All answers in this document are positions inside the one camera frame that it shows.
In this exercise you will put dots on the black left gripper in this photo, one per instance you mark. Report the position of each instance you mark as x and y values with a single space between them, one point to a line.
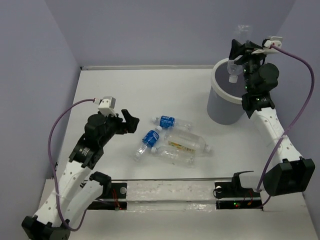
131 122

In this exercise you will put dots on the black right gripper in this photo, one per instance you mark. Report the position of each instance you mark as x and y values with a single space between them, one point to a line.
237 49

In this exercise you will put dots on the blue label Chinese text bottle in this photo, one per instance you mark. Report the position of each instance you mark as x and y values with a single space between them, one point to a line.
147 143

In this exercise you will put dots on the blue label bottle sideways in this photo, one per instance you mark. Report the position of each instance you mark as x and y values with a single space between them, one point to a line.
166 122

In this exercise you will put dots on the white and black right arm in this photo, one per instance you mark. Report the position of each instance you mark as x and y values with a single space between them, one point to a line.
286 171

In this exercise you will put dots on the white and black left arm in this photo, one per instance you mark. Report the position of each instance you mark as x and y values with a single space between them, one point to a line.
78 187

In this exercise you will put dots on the grey bin white rim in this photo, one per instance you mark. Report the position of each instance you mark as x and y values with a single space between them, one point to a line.
224 104

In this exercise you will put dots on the clear crushed bottle white cap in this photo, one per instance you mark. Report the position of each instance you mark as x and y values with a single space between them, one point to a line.
173 155

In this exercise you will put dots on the large clear yellow label bottle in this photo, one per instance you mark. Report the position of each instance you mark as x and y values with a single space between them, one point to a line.
187 141

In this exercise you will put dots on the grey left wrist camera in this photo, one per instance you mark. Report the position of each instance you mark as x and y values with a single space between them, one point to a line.
106 106

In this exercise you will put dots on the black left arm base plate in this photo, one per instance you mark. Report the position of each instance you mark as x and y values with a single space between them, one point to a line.
113 199

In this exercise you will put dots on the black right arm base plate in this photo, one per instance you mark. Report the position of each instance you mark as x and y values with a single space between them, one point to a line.
229 197

